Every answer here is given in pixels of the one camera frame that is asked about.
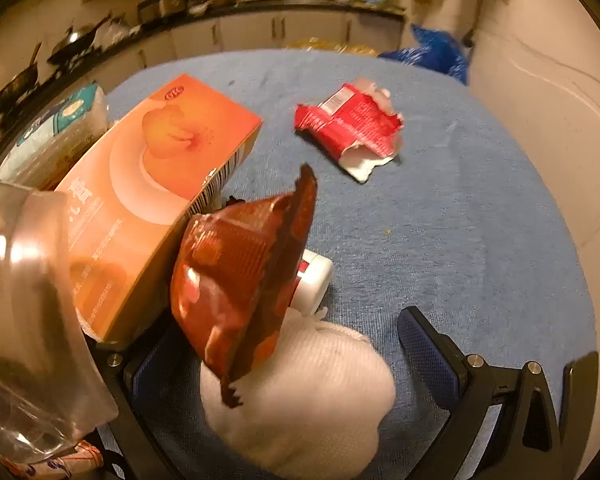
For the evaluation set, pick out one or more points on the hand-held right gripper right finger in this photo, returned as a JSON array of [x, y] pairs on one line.
[[425, 350]]

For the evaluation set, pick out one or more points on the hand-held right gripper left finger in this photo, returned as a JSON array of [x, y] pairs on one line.
[[147, 375]]

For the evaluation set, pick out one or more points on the white cloth ball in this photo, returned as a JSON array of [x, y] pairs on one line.
[[320, 395]]

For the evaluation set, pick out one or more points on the white bottle red label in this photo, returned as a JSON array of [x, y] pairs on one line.
[[315, 280]]

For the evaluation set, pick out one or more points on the red-brown foil snack wrapper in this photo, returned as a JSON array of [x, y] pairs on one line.
[[230, 270]]

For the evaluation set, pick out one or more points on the transparent plastic bag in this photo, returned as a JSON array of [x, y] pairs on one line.
[[30, 285]]

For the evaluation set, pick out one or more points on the orange cardboard box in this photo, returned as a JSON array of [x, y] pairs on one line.
[[145, 185]]

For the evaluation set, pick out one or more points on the red torn wrapper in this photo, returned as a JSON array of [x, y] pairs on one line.
[[350, 120]]

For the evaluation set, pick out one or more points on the patterned white fabric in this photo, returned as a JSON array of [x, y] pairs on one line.
[[55, 465]]

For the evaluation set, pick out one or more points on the blue tablecloth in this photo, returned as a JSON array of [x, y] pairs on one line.
[[430, 210]]

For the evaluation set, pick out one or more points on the white teal tissue pack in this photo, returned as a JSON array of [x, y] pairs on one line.
[[65, 125]]

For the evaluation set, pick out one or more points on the blue plastic bag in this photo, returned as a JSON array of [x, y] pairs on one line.
[[430, 50]]

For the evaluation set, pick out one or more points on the dark wok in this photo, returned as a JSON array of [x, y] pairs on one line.
[[17, 85]]

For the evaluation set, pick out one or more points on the yellow plastic bag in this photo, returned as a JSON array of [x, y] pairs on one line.
[[330, 45]]

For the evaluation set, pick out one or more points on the wok with steel lid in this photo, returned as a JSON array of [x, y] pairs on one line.
[[75, 42]]

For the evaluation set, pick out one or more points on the grey kitchen cabinet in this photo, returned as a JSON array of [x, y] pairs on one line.
[[260, 30]]

